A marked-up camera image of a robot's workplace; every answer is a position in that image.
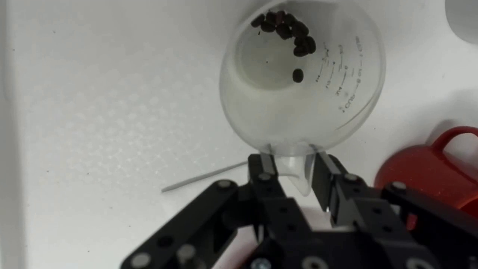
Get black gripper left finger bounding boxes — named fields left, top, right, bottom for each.
left=118, top=153, right=313, bottom=269

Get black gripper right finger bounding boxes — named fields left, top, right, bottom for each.
left=312, top=151, right=478, bottom=269

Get dark coffee beans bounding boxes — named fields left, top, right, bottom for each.
left=249, top=9, right=318, bottom=84

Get clear plastic measuring jar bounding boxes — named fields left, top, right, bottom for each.
left=218, top=0, right=388, bottom=157

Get red mug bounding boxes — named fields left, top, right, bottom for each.
left=373, top=124, right=478, bottom=222

